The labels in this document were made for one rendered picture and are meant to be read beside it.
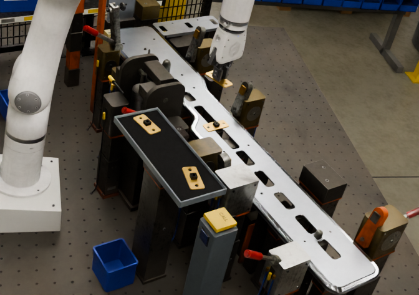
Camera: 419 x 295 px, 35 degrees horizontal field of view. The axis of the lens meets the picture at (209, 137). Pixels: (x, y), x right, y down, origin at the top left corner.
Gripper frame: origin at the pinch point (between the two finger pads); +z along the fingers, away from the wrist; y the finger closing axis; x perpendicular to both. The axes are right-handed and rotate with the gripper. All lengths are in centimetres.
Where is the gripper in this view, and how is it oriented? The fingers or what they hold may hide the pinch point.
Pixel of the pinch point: (220, 72)
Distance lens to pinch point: 194.9
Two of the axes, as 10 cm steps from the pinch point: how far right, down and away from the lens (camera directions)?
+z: -2.0, 7.8, 5.9
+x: -6.8, -5.5, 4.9
